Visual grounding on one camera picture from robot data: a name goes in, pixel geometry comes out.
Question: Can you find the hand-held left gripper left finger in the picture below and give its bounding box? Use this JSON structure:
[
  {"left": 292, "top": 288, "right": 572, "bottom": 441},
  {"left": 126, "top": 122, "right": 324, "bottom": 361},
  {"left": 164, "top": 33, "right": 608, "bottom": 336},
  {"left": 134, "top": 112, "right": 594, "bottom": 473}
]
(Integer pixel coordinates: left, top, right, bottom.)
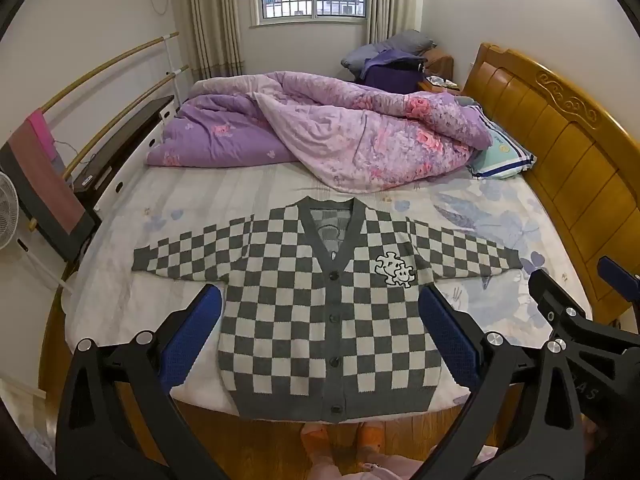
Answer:
[{"left": 57, "top": 284, "right": 229, "bottom": 480}]

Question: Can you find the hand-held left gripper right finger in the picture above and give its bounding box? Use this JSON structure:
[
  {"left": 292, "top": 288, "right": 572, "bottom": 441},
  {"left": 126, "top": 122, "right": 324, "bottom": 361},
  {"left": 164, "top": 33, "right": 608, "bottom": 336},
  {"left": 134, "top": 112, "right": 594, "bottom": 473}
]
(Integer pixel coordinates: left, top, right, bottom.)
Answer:
[{"left": 417, "top": 285, "right": 586, "bottom": 480}]

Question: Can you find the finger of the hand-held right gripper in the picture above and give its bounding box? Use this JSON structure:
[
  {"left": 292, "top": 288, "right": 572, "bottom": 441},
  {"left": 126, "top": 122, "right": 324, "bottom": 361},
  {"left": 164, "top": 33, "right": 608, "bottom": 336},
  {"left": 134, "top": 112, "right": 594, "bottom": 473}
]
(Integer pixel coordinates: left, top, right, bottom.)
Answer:
[
  {"left": 529, "top": 269, "right": 640, "bottom": 361},
  {"left": 597, "top": 256, "right": 640, "bottom": 307}
]

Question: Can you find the grey white checkered cardigan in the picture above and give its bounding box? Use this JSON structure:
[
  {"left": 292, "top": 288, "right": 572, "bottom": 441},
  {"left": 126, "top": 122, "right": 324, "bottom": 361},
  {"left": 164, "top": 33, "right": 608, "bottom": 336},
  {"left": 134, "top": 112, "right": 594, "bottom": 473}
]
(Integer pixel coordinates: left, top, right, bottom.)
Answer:
[{"left": 131, "top": 196, "right": 523, "bottom": 423}]

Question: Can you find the white patterned bed sheet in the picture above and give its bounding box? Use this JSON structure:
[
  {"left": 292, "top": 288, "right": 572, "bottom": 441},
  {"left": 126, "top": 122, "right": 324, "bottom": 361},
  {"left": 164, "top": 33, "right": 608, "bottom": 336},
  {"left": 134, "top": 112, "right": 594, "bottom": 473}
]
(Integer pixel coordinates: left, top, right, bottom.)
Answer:
[{"left": 60, "top": 160, "right": 593, "bottom": 418}]

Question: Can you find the orange slipper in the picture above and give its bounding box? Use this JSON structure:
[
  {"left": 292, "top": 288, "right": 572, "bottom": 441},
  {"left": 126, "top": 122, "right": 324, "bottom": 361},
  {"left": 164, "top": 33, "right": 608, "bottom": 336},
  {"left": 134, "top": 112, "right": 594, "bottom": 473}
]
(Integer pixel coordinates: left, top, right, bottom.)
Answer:
[
  {"left": 357, "top": 421, "right": 386, "bottom": 453},
  {"left": 300, "top": 422, "right": 331, "bottom": 461}
]

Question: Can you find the blue striped pillow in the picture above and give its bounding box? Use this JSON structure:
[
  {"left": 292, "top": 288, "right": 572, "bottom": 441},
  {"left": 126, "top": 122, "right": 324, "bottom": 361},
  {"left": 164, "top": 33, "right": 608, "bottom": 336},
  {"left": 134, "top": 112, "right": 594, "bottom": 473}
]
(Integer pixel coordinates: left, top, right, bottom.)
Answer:
[{"left": 467, "top": 112, "right": 537, "bottom": 180}]

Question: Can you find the brown grey towel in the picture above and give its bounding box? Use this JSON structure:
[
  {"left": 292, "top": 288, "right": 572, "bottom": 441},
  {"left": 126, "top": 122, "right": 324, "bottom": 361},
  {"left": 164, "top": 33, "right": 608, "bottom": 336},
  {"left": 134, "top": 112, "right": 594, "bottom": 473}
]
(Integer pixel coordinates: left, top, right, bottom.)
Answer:
[{"left": 0, "top": 120, "right": 101, "bottom": 261}]

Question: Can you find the black flat device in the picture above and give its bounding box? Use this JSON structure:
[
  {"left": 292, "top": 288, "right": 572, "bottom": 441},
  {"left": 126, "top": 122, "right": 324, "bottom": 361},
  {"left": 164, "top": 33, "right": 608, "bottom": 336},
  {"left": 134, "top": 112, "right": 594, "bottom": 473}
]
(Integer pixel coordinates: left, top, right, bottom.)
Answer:
[{"left": 70, "top": 95, "right": 176, "bottom": 206}]

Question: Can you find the purple floral quilt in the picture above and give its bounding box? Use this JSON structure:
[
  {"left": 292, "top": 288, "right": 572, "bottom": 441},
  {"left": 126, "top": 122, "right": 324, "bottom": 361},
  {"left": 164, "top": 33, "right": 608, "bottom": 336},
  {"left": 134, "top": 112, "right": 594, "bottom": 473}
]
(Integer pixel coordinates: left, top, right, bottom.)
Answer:
[{"left": 145, "top": 71, "right": 493, "bottom": 195}]

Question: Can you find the white electric fan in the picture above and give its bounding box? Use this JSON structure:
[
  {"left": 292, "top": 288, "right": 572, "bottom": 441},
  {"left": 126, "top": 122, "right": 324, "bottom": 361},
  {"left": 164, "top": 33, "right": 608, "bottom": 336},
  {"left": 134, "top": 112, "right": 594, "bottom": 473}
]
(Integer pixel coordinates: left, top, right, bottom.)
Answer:
[{"left": 0, "top": 170, "right": 23, "bottom": 251}]

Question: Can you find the pink towel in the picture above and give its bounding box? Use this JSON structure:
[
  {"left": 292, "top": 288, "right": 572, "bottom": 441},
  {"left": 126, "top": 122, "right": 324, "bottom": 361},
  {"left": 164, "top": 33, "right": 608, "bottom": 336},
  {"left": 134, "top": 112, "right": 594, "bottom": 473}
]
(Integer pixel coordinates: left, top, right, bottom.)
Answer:
[{"left": 26, "top": 110, "right": 57, "bottom": 161}]

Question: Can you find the dark purple cloth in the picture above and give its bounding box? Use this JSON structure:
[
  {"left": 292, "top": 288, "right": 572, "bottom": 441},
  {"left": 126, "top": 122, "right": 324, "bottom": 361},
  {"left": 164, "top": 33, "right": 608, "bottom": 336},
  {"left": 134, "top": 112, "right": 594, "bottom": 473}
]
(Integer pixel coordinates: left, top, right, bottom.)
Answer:
[{"left": 357, "top": 50, "right": 428, "bottom": 93}]

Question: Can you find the wooden nightstand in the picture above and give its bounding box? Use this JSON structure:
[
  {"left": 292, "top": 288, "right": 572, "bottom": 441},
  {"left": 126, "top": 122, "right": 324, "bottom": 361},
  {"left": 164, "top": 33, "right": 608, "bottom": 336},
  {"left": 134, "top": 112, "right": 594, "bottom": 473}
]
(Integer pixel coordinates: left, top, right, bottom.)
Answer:
[{"left": 420, "top": 49, "right": 455, "bottom": 86}]

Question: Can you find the grey pillow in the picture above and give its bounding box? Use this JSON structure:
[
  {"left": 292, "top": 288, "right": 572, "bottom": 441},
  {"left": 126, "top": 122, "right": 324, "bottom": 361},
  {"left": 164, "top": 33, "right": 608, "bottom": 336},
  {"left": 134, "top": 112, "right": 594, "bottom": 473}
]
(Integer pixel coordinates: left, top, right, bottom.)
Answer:
[{"left": 341, "top": 30, "right": 436, "bottom": 72}]

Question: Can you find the beige curtain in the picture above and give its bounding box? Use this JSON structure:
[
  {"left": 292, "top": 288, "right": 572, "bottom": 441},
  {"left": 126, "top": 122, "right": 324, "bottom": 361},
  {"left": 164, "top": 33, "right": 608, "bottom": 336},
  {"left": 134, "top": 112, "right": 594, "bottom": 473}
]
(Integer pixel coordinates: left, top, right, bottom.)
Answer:
[
  {"left": 362, "top": 0, "right": 426, "bottom": 46},
  {"left": 185, "top": 0, "right": 246, "bottom": 81}
]

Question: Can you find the wooden wall rail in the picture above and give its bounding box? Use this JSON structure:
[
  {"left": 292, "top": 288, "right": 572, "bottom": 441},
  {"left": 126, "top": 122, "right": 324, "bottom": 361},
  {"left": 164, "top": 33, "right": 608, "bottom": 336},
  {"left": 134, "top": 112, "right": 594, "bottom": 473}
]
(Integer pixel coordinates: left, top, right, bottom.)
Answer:
[
  {"left": 40, "top": 32, "right": 180, "bottom": 113},
  {"left": 62, "top": 65, "right": 190, "bottom": 181}
]

